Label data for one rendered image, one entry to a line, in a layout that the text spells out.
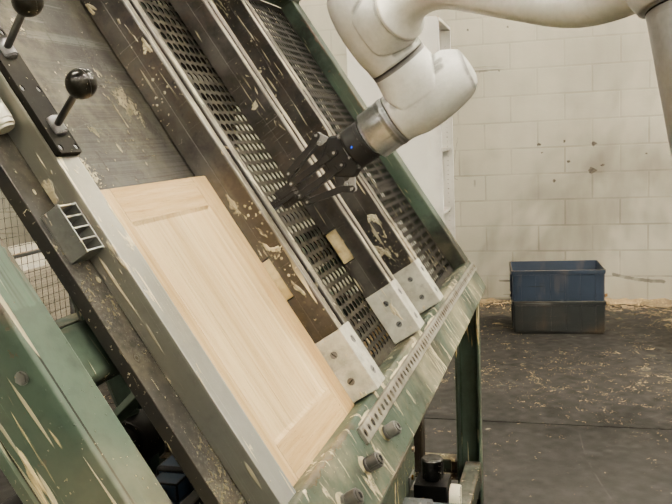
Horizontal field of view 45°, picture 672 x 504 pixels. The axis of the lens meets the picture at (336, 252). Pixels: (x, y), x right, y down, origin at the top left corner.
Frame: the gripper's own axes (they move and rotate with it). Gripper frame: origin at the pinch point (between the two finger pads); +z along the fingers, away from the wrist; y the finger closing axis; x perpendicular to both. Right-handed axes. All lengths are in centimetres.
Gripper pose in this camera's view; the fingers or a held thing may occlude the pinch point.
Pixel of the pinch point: (280, 201)
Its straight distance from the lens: 149.1
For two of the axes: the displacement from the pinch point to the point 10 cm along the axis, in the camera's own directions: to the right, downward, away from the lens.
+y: -5.5, -8.4, 0.2
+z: -7.9, 5.3, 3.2
